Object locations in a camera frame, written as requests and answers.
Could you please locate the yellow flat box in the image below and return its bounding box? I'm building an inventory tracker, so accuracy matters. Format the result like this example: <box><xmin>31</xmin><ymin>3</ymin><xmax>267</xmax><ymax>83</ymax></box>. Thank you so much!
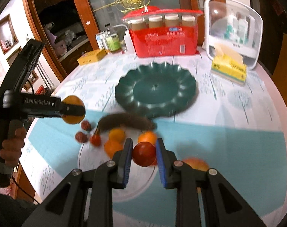
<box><xmin>77</xmin><ymin>49</ymin><xmax>107</xmax><ymax>66</ymax></box>

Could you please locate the person left hand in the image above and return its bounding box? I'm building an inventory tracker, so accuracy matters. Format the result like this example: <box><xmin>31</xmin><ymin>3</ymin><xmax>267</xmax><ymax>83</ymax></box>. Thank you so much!
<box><xmin>0</xmin><ymin>127</ymin><xmax>27</xmax><ymax>167</ymax></box>

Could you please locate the small red tomato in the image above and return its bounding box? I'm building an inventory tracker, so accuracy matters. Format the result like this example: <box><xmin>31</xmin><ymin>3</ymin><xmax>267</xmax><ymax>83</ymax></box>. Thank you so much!
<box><xmin>89</xmin><ymin>134</ymin><xmax>101</xmax><ymax>147</ymax></box>

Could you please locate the large yellow orange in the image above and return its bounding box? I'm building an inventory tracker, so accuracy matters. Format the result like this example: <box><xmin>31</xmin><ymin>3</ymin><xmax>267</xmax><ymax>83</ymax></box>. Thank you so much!
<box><xmin>62</xmin><ymin>95</ymin><xmax>85</xmax><ymax>124</ymax></box>

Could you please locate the small tangerine with stem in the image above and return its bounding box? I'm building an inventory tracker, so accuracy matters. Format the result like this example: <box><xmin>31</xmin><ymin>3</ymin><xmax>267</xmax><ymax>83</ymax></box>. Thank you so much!
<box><xmin>137</xmin><ymin>131</ymin><xmax>157</xmax><ymax>145</ymax></box>

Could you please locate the red cherry tomato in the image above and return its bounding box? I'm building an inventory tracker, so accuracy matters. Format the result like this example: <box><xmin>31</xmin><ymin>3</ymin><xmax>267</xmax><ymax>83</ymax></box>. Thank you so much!
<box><xmin>132</xmin><ymin>141</ymin><xmax>156</xmax><ymax>167</ymax></box>

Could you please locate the white squeeze bottle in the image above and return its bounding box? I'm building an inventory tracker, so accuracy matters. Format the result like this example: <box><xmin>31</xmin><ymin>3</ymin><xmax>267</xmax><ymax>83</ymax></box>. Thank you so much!
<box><xmin>113</xmin><ymin>24</ymin><xmax>136</xmax><ymax>54</ymax></box>

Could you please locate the yellow tissue pack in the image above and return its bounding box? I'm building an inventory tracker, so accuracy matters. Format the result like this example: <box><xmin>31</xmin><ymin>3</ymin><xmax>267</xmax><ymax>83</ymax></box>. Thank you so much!
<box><xmin>211</xmin><ymin>44</ymin><xmax>247</xmax><ymax>85</ymax></box>

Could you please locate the orange tangerine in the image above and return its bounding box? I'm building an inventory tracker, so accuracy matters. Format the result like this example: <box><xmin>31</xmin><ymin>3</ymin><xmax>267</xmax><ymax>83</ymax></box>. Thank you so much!
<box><xmin>104</xmin><ymin>140</ymin><xmax>123</xmax><ymax>158</ymax></box>

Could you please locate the white cosmetics storage box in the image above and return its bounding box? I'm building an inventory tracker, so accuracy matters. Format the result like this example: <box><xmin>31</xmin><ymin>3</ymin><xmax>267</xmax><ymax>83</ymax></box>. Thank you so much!
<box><xmin>204</xmin><ymin>0</ymin><xmax>263</xmax><ymax>70</ymax></box>

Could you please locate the green label clear bottle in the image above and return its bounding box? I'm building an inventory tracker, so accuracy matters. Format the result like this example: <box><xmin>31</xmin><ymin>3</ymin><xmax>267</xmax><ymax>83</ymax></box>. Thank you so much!
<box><xmin>105</xmin><ymin>23</ymin><xmax>121</xmax><ymax>52</ymax></box>

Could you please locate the black cable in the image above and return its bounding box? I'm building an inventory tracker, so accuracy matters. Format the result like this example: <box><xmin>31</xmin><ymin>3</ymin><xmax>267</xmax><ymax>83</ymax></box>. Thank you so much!
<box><xmin>10</xmin><ymin>174</ymin><xmax>41</xmax><ymax>205</ymax></box>

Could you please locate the red yellow apple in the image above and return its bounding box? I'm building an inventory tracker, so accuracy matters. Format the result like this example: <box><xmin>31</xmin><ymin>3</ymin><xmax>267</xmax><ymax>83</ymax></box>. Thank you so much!
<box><xmin>183</xmin><ymin>157</ymin><xmax>210</xmax><ymax>172</ymax></box>

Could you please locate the dark green scalloped plate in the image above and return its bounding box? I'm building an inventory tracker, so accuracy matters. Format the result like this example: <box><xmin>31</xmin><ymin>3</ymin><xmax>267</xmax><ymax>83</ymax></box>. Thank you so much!
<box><xmin>115</xmin><ymin>61</ymin><xmax>197</xmax><ymax>118</ymax></box>

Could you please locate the small glass jar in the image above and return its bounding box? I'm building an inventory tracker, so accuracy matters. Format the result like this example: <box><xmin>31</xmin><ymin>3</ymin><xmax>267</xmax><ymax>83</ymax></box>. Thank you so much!
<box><xmin>120</xmin><ymin>40</ymin><xmax>127</xmax><ymax>54</ymax></box>

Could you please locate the small white carton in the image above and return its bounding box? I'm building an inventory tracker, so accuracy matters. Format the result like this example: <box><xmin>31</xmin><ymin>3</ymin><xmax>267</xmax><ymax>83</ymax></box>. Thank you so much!
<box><xmin>95</xmin><ymin>31</ymin><xmax>106</xmax><ymax>49</ymax></box>

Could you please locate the teal striped table runner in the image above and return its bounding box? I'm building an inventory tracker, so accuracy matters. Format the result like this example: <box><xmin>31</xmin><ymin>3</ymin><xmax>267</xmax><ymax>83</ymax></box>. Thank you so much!
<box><xmin>21</xmin><ymin>118</ymin><xmax>287</xmax><ymax>226</ymax></box>

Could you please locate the dark red lychee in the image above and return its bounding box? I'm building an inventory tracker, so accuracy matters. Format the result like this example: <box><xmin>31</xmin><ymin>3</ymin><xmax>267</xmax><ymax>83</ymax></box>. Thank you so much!
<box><xmin>75</xmin><ymin>132</ymin><xmax>88</xmax><ymax>143</ymax></box>
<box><xmin>81</xmin><ymin>120</ymin><xmax>92</xmax><ymax>131</ymax></box>

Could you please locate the small orange mandarin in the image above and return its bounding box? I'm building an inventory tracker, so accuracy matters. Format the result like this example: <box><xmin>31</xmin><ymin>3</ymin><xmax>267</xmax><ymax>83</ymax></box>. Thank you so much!
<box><xmin>109</xmin><ymin>128</ymin><xmax>125</xmax><ymax>144</ymax></box>

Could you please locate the overripe dark banana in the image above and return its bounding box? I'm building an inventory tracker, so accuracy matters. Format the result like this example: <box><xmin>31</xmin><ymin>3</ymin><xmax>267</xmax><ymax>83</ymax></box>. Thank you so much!
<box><xmin>94</xmin><ymin>113</ymin><xmax>157</xmax><ymax>135</ymax></box>

